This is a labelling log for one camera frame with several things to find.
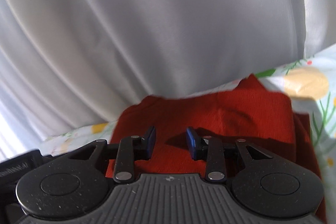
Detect red knit sweater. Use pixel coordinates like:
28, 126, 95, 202
105, 73, 328, 224

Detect white curtain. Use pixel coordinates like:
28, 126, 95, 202
1, 0, 335, 160

